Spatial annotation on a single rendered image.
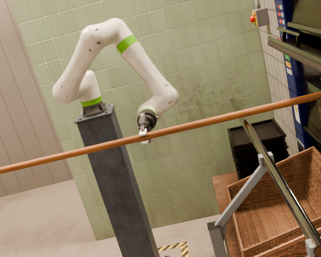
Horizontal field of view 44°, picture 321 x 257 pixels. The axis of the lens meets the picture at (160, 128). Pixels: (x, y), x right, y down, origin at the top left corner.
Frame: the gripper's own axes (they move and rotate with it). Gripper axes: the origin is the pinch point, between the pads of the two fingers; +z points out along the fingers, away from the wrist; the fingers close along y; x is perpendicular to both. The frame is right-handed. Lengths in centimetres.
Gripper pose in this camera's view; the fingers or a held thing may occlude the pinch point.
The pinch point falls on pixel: (143, 136)
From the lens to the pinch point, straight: 170.2
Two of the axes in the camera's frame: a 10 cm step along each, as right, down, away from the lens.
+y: 2.5, 9.2, 3.1
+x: -9.7, 2.3, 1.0
